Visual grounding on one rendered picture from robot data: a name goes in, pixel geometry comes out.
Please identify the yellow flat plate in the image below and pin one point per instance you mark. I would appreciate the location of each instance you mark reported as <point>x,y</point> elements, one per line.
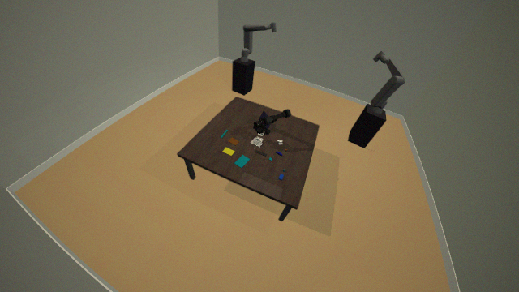
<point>228,151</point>

